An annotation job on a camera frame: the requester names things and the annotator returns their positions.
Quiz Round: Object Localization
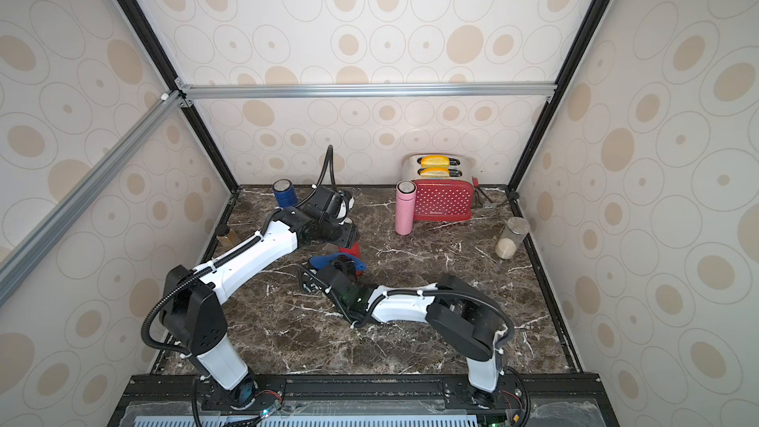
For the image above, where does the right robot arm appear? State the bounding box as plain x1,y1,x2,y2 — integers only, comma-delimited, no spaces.
300,259,515,395

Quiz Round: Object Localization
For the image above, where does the blue thermos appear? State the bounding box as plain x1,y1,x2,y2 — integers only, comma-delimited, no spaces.
272,179,298,209

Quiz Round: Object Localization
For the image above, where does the left aluminium frame bar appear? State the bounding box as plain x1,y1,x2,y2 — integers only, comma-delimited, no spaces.
1,90,182,302

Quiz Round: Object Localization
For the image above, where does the small brown bottle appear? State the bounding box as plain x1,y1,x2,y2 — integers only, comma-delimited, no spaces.
215,223,241,251

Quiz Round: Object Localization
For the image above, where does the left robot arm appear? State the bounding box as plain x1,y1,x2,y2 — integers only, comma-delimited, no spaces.
140,207,359,410

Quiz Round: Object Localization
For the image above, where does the left black frame post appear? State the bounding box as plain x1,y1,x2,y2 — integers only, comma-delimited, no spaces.
116,0,240,194

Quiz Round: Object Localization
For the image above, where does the red polka dot toaster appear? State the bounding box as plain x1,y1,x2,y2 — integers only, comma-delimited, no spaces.
401,153,478,223

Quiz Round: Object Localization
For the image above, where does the glass jar with powder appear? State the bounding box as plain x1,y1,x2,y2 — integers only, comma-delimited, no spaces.
495,217,531,260

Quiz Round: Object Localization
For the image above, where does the black frame post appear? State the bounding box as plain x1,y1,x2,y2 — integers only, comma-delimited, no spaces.
507,0,612,199
116,0,240,194

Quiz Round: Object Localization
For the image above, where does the right black frame post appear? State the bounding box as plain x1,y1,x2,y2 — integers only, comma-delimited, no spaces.
507,0,612,199

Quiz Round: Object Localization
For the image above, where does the blue cleaning cloth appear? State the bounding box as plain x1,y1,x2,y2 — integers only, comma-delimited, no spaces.
308,252,368,273

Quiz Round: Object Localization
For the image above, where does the pink thermos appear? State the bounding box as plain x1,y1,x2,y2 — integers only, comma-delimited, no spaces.
395,181,417,235

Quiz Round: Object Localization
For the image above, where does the rear yellow toast slice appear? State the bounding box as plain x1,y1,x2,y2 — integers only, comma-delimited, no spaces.
418,155,452,168

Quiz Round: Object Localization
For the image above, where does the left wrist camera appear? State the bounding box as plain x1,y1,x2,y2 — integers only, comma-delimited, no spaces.
302,187,355,223

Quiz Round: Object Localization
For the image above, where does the yellow toast slice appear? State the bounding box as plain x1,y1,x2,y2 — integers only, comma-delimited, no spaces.
418,167,451,179
418,155,452,168

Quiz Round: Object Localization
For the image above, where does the red thermos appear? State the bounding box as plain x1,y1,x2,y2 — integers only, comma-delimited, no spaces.
339,241,367,276

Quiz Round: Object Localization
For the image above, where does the horizontal aluminium frame bar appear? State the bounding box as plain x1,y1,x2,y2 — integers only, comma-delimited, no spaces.
182,82,557,100

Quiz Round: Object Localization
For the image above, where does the toaster power cable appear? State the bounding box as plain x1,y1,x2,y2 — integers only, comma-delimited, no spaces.
473,185,521,209

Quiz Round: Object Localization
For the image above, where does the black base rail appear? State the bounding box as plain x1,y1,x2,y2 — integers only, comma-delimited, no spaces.
108,374,618,426

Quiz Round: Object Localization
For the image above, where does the front yellow toast slice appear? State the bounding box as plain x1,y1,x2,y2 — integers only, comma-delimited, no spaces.
418,167,451,179

